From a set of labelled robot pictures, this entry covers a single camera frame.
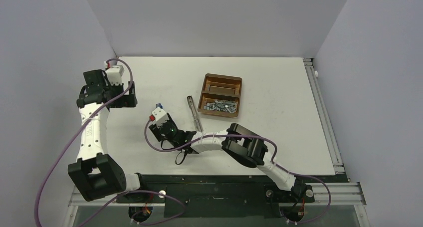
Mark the brown wooden tray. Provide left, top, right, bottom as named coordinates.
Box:
left=197, top=73, right=242, bottom=118

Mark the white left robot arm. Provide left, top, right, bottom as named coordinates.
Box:
left=68, top=65, right=149, bottom=202

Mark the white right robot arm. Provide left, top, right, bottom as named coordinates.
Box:
left=144, top=113, right=314, bottom=201

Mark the pile of grey staples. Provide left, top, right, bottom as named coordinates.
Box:
left=203, top=100, right=238, bottom=114

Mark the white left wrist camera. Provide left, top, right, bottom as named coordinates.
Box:
left=104, top=62, right=124, bottom=86

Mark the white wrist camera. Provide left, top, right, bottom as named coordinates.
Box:
left=104, top=62, right=124, bottom=86
left=149, top=103, right=169, bottom=127

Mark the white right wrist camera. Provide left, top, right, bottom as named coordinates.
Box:
left=149, top=103, right=169, bottom=127

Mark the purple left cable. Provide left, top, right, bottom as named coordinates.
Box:
left=34, top=58, right=186, bottom=227

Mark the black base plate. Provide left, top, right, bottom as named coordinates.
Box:
left=115, top=174, right=349, bottom=219

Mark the aluminium rail frame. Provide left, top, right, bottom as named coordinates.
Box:
left=67, top=57, right=371, bottom=227

